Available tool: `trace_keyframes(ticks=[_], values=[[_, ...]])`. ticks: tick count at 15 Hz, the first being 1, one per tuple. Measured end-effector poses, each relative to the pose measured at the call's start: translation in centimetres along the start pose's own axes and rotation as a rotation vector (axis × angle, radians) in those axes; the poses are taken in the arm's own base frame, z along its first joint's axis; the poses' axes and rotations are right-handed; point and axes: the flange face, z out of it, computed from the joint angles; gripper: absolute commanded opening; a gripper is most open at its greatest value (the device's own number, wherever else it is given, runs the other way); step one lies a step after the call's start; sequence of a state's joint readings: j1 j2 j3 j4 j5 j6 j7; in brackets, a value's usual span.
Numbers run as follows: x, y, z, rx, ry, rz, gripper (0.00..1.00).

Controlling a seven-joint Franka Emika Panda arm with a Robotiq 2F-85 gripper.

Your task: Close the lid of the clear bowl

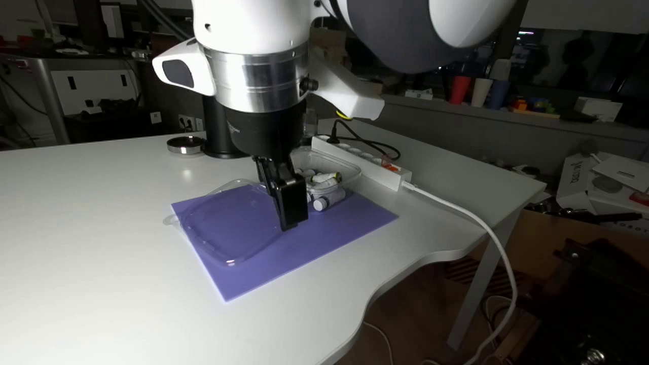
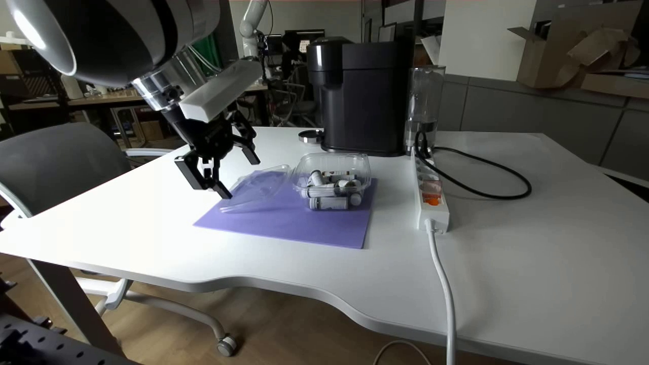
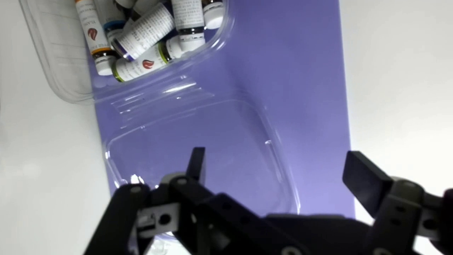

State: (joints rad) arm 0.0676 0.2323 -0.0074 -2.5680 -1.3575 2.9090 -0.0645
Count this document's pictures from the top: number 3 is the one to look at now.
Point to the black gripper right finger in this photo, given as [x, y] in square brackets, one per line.
[376, 189]

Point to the white bottle blue band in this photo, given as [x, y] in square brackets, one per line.
[113, 26]

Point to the white bottle orange band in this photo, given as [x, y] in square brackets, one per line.
[92, 33]

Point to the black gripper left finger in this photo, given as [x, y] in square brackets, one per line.
[198, 193]

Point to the clear plastic lid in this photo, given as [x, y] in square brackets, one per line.
[226, 136]

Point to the purple rectangular mat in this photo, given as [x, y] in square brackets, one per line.
[291, 94]

